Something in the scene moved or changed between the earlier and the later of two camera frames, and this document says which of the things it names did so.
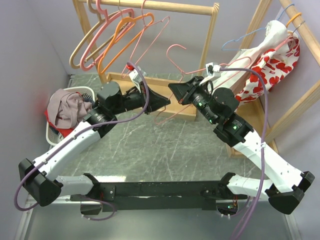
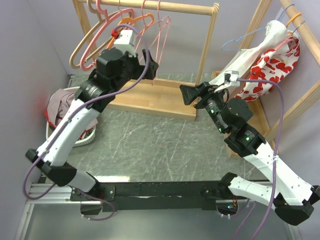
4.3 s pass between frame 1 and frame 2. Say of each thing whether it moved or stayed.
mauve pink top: stayed
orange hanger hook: stayed
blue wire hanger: stayed
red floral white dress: stayed
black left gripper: moved
